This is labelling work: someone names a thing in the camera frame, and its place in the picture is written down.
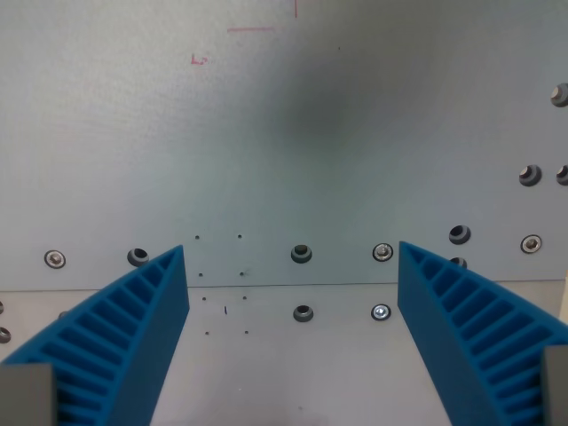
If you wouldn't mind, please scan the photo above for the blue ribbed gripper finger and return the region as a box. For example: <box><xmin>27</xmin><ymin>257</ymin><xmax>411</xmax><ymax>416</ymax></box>
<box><xmin>396</xmin><ymin>241</ymin><xmax>568</xmax><ymax>426</ymax></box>
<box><xmin>0</xmin><ymin>244</ymin><xmax>191</xmax><ymax>426</ymax></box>

